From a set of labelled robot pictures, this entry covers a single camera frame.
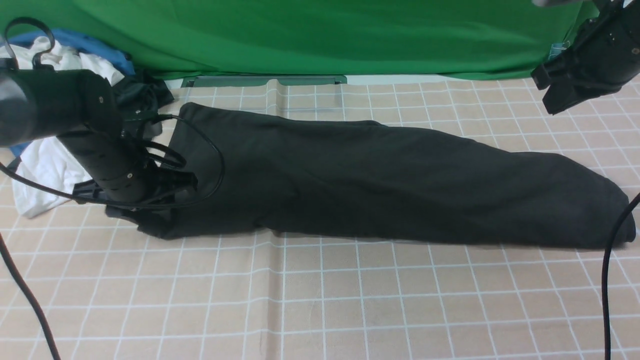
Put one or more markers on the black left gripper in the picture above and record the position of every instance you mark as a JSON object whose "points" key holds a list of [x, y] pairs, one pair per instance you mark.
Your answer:
{"points": [[127, 191]]}

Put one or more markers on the beige checkered tablecloth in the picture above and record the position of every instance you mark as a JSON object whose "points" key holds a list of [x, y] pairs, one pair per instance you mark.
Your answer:
{"points": [[111, 293]]}

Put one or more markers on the blue garment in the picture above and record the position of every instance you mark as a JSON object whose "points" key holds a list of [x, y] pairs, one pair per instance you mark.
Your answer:
{"points": [[74, 50]]}

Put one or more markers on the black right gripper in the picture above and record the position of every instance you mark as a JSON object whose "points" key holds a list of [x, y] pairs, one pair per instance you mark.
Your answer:
{"points": [[602, 58]]}

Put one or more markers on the green backdrop cloth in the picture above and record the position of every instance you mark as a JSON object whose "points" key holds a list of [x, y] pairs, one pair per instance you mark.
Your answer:
{"points": [[463, 39]]}

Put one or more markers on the dark teal garment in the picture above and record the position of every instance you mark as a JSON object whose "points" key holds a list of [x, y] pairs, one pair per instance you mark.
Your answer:
{"points": [[139, 99]]}

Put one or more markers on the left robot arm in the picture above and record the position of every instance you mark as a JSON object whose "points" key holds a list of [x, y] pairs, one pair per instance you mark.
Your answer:
{"points": [[78, 108]]}

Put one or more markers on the dark gray long-sleeve shirt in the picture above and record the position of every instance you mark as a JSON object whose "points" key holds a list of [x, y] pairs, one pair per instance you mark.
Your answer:
{"points": [[366, 180]]}

